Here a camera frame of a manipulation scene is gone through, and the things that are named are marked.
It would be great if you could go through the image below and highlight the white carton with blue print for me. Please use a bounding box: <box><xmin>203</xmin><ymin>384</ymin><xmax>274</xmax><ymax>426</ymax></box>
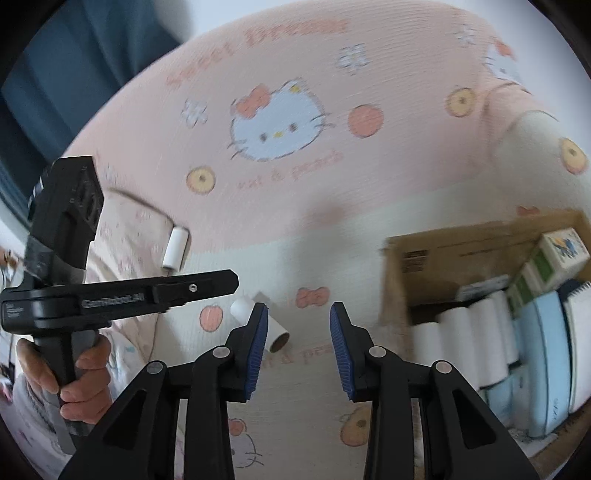
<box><xmin>537</xmin><ymin>227</ymin><xmax>591</xmax><ymax>283</ymax></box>

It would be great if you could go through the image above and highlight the pink printed blanket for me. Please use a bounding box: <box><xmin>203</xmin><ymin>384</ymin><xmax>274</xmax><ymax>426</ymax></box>
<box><xmin>60</xmin><ymin>0</ymin><xmax>591</xmax><ymax>480</ymax></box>

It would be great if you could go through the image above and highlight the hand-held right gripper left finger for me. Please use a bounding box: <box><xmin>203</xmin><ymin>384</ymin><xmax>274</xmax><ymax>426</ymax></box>
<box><xmin>58</xmin><ymin>302</ymin><xmax>269</xmax><ymax>480</ymax></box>

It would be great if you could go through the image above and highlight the green and white carton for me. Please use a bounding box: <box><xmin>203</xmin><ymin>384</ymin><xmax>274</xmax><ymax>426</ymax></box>
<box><xmin>507</xmin><ymin>250</ymin><xmax>560</xmax><ymax>315</ymax></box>

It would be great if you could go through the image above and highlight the cardboard box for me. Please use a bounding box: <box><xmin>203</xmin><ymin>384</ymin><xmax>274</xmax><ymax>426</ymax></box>
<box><xmin>381</xmin><ymin>210</ymin><xmax>591</xmax><ymax>472</ymax></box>

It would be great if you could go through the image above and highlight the pink printed pillow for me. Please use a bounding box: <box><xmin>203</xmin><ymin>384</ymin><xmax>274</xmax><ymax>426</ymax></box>
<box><xmin>85</xmin><ymin>185</ymin><xmax>185</xmax><ymax>365</ymax></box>

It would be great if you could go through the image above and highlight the blue curtain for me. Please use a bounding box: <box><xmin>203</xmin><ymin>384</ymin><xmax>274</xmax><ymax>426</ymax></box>
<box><xmin>0</xmin><ymin>0</ymin><xmax>195</xmax><ymax>227</ymax></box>

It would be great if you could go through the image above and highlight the person's left hand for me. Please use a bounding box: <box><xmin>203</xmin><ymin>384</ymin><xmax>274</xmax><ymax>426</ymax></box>
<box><xmin>17</xmin><ymin>336</ymin><xmax>113</xmax><ymax>424</ymax></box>

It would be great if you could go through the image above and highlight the white spiral notebook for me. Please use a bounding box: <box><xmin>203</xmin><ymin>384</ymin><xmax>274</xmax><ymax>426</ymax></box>
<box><xmin>558</xmin><ymin>281</ymin><xmax>591</xmax><ymax>414</ymax></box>

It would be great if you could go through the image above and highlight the white labelled packet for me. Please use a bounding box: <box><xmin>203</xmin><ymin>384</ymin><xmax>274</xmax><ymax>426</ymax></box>
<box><xmin>455</xmin><ymin>275</ymin><xmax>512</xmax><ymax>302</ymax></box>

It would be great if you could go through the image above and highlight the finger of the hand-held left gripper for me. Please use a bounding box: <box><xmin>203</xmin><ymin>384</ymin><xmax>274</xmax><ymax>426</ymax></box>
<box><xmin>154</xmin><ymin>270</ymin><xmax>240</xmax><ymax>315</ymax></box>

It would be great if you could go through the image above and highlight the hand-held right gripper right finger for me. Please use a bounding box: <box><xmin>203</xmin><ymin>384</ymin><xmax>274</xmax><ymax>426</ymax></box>
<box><xmin>328</xmin><ymin>301</ymin><xmax>542</xmax><ymax>480</ymax></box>

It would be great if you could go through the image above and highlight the light blue case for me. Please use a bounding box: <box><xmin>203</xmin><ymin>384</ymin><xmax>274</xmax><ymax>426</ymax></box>
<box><xmin>485</xmin><ymin>293</ymin><xmax>580</xmax><ymax>439</ymax></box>

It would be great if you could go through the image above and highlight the white paper tube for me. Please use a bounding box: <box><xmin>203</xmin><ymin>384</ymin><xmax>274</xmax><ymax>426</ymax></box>
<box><xmin>438</xmin><ymin>307</ymin><xmax>483</xmax><ymax>391</ymax></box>
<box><xmin>492</xmin><ymin>290</ymin><xmax>521</xmax><ymax>365</ymax></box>
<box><xmin>468</xmin><ymin>298</ymin><xmax>509</xmax><ymax>374</ymax></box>
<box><xmin>254</xmin><ymin>291</ymin><xmax>292</xmax><ymax>354</ymax></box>
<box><xmin>229</xmin><ymin>297</ymin><xmax>257</xmax><ymax>331</ymax></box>
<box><xmin>161</xmin><ymin>226</ymin><xmax>190</xmax><ymax>273</ymax></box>
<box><xmin>411</xmin><ymin>322</ymin><xmax>445</xmax><ymax>386</ymax></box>

